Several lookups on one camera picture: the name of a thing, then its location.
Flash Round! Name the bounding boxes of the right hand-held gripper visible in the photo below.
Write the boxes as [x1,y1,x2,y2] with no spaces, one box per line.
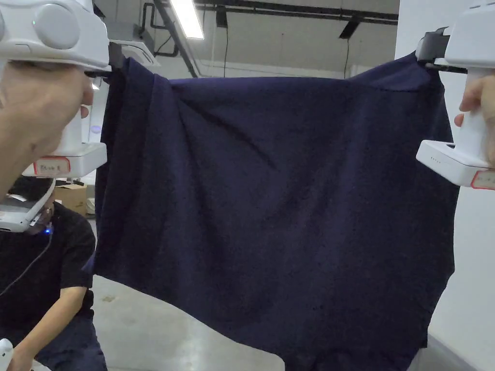
[415,0,495,190]

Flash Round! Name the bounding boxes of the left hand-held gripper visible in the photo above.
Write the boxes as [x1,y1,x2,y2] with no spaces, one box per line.
[0,0,129,178]

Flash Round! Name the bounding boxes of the dark blue shirt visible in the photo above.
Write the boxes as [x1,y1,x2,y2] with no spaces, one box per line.
[92,51,462,371]

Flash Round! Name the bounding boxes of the person's right hand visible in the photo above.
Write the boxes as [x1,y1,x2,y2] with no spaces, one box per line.
[454,74,495,170]

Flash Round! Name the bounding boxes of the person's left hand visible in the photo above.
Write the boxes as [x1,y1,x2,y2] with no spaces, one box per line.
[0,58,95,206]

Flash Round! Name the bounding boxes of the brown cardboard carton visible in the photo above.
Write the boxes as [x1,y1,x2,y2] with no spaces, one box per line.
[55,181,97,218]

